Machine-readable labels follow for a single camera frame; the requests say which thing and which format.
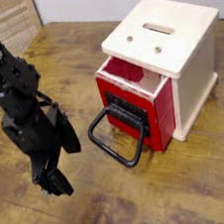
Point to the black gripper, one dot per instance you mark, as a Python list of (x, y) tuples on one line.
[(41, 137)]

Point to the red drawer front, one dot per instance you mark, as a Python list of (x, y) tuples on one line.
[(147, 93)]

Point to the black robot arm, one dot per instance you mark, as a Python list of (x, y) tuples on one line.
[(19, 94)]

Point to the white wooden box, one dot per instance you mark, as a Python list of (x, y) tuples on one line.
[(175, 40)]

